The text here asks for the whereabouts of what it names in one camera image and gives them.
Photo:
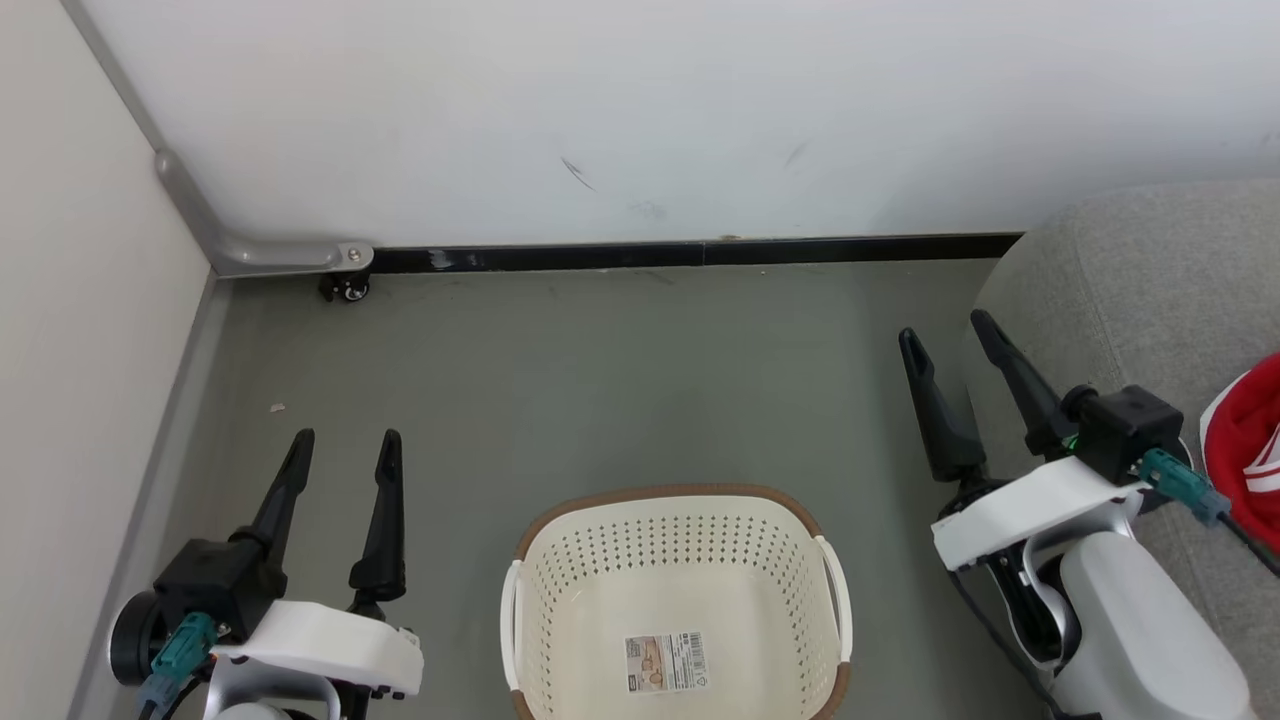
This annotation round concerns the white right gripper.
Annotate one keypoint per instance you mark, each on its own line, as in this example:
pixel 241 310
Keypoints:
pixel 1030 510

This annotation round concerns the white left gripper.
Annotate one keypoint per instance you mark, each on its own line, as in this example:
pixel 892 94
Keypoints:
pixel 320 645

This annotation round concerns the red jersey with white stripes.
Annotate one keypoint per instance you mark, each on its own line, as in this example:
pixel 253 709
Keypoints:
pixel 1250 460

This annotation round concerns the grey fabric sofa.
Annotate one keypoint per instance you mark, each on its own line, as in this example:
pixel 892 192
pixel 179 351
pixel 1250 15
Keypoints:
pixel 1150 280

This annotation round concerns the black caster wheel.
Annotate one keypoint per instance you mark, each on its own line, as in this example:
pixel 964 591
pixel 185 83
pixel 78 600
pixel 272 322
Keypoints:
pixel 345 288

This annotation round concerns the cream plastic laundry basket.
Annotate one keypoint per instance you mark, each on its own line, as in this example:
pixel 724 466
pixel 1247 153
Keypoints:
pixel 680 570

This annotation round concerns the paper label sticker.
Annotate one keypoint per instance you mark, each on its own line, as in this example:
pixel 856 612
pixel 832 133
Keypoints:
pixel 665 662

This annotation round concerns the black baseboard strip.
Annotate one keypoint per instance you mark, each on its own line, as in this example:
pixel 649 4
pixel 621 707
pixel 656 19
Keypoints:
pixel 650 255

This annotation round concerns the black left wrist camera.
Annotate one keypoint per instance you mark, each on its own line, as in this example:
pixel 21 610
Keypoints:
pixel 215 580

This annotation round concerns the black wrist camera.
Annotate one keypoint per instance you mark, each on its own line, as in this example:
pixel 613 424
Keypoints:
pixel 1130 425
pixel 215 580

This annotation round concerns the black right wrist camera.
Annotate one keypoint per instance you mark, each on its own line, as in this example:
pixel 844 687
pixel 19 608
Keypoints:
pixel 1130 425

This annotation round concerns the grey metal frame bracket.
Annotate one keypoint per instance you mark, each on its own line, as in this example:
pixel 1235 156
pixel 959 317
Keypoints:
pixel 270 257

